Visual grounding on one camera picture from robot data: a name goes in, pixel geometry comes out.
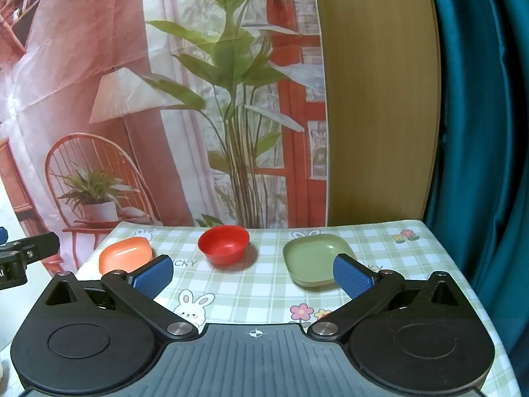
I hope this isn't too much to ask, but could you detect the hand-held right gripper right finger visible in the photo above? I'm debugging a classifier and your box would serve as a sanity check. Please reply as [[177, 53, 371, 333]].
[[306, 252, 467, 342]]

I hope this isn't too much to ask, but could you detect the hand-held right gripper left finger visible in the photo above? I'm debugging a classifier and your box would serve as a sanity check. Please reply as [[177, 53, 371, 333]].
[[39, 254, 200, 340]]

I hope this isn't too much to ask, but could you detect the orange plate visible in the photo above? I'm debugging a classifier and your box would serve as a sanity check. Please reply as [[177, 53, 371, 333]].
[[98, 237, 154, 275]]

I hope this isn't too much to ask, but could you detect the green plate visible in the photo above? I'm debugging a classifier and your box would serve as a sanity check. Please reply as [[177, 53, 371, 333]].
[[282, 234, 359, 289]]

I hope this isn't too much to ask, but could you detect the red plastic bowl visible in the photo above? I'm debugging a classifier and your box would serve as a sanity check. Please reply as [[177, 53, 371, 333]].
[[197, 225, 250, 266]]

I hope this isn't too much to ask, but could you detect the plaid bunny tablecloth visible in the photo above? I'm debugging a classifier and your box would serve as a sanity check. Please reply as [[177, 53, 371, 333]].
[[0, 218, 524, 397]]

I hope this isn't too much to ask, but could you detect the wooden board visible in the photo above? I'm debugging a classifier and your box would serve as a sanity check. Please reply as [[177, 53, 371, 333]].
[[309, 0, 443, 230]]

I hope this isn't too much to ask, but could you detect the teal curtain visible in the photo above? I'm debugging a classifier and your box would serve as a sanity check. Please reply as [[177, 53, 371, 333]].
[[421, 0, 529, 397]]

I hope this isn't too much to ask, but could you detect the printed backdrop cloth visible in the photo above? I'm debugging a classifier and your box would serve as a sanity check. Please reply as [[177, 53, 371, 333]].
[[0, 0, 330, 277]]

